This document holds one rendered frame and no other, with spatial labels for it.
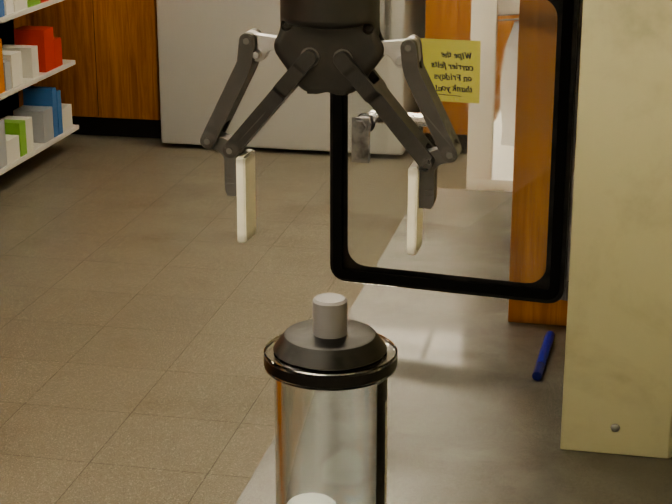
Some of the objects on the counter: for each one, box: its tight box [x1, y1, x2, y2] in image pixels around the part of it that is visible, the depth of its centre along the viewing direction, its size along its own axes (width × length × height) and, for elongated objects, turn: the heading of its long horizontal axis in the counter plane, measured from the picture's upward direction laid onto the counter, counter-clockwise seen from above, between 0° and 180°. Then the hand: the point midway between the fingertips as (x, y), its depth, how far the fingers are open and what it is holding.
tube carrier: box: [264, 333, 397, 504], centre depth 121 cm, size 11×11×21 cm
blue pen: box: [532, 331, 555, 381], centre depth 176 cm, size 1×14×1 cm, turn 166°
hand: (329, 230), depth 115 cm, fingers open, 13 cm apart
